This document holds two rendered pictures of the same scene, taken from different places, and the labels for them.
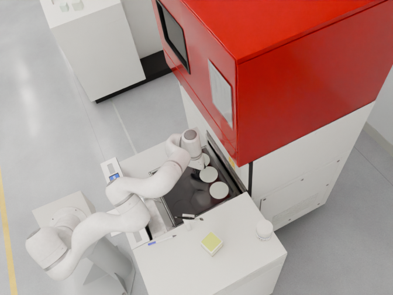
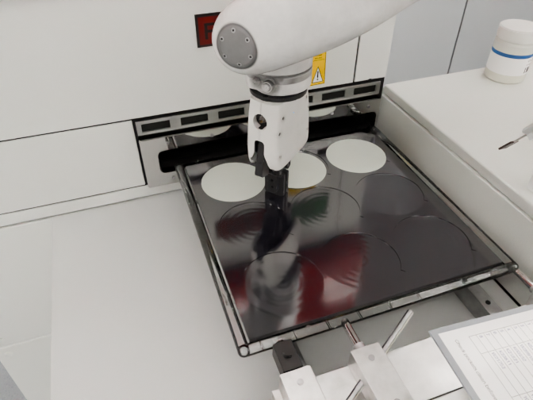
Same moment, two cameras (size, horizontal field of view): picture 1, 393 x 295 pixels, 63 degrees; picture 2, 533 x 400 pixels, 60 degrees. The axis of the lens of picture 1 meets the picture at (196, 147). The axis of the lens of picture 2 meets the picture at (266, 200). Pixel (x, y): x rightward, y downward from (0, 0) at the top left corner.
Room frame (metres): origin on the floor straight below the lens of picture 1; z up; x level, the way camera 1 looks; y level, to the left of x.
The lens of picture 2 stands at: (0.97, 0.56, 1.34)
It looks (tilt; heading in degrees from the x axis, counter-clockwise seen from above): 40 degrees down; 267
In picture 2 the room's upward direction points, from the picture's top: straight up
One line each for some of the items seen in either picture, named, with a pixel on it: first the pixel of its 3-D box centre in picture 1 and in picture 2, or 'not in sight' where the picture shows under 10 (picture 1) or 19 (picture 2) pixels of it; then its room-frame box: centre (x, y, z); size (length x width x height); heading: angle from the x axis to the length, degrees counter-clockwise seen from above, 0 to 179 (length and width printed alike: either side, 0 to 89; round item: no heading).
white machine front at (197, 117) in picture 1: (210, 128); (155, 86); (1.11, -0.10, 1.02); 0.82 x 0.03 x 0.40; 17
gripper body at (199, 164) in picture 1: (195, 158); (278, 117); (0.93, 0.02, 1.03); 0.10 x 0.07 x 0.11; 58
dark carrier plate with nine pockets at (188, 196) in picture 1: (192, 183); (324, 209); (0.86, 0.06, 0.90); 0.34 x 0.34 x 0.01; 17
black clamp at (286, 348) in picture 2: not in sight; (287, 359); (0.93, 0.30, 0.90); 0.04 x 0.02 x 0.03; 107
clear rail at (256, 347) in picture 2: (161, 198); (389, 305); (0.81, 0.24, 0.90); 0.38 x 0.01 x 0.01; 17
